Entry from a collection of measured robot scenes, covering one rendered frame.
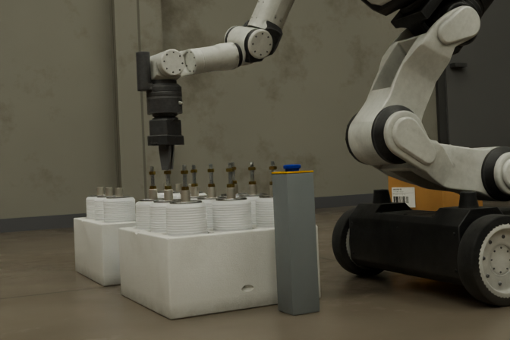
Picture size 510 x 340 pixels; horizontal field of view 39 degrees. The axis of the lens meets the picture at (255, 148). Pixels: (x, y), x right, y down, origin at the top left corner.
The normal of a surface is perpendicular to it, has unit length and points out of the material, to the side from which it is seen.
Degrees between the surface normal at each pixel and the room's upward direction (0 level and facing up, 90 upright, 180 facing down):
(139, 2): 90
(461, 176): 90
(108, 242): 90
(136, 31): 90
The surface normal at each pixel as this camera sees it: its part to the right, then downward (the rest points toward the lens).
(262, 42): 0.55, 0.21
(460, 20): 0.42, -0.04
